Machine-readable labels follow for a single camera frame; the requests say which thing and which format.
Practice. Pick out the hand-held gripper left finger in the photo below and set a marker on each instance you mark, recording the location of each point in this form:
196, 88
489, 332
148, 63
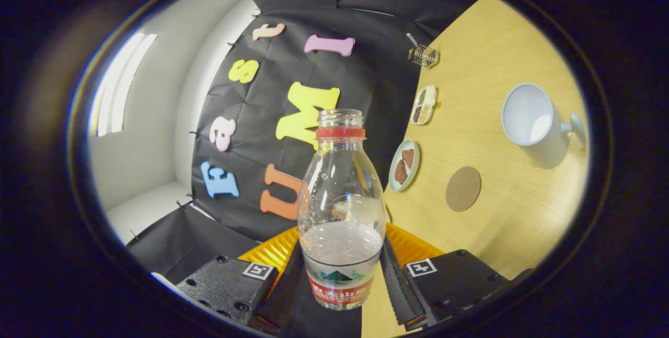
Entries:
277, 299

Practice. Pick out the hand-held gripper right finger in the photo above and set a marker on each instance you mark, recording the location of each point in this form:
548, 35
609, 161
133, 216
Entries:
400, 286

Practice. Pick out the clear plastic juice bottle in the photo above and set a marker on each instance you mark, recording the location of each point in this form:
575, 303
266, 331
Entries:
339, 254

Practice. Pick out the round brown coaster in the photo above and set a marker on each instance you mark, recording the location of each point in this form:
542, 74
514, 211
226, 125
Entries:
463, 188

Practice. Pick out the white cup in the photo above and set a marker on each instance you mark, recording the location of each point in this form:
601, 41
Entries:
528, 118

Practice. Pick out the pale green plate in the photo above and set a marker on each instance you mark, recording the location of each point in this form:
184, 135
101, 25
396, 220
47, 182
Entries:
393, 181

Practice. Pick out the wooden table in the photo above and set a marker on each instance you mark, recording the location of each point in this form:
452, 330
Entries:
496, 244

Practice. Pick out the brown food piece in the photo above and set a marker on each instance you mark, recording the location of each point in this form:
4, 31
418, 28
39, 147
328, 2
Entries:
401, 172
408, 158

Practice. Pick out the white divided dish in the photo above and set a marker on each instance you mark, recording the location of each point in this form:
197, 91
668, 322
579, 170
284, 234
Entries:
423, 105

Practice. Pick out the black backdrop cloth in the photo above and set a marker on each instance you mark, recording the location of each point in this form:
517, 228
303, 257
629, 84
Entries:
366, 87

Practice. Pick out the metal spoon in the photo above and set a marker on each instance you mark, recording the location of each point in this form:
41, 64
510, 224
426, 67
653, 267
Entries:
412, 39

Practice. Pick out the long ceiling light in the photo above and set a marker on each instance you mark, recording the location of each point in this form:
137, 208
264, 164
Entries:
120, 87

